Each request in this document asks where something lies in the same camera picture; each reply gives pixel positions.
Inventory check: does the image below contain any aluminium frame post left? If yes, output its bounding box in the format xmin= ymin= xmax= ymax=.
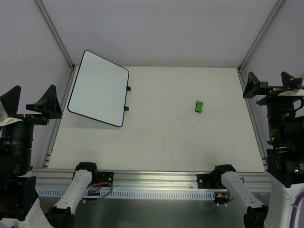
xmin=35 ymin=0 xmax=76 ymax=70

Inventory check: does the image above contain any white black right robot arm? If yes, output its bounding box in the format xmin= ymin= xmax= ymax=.
xmin=210 ymin=72 xmax=304 ymax=228

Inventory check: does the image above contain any white slotted cable duct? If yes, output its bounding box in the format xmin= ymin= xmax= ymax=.
xmin=38 ymin=189 xmax=216 ymax=200

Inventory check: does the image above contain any white whiteboard black frame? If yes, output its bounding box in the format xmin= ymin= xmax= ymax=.
xmin=67 ymin=50 xmax=129 ymax=127

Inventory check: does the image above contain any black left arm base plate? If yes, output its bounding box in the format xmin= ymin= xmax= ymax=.
xmin=97 ymin=171 xmax=114 ymax=187

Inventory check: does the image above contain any aluminium frame post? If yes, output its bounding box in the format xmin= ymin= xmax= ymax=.
xmin=35 ymin=0 xmax=76 ymax=70
xmin=237 ymin=0 xmax=285 ymax=72

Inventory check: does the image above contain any aluminium frame post right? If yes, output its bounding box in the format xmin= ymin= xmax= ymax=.
xmin=237 ymin=0 xmax=285 ymax=72

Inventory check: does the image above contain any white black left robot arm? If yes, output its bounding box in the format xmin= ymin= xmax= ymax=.
xmin=0 ymin=85 xmax=99 ymax=228

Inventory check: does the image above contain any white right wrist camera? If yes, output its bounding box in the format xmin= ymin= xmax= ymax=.
xmin=278 ymin=78 xmax=304 ymax=97

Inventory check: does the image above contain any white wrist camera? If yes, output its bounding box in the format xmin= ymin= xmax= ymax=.
xmin=278 ymin=78 xmax=304 ymax=97
xmin=0 ymin=102 xmax=22 ymax=127

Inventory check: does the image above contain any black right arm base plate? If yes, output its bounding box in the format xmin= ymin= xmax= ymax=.
xmin=196 ymin=173 xmax=225 ymax=189

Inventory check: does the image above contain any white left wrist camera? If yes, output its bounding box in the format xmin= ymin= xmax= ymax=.
xmin=0 ymin=102 xmax=22 ymax=127

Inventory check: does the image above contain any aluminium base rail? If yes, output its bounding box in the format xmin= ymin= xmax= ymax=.
xmin=32 ymin=169 xmax=271 ymax=192

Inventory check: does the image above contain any green whiteboard eraser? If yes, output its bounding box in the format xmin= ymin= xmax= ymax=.
xmin=194 ymin=101 xmax=204 ymax=113

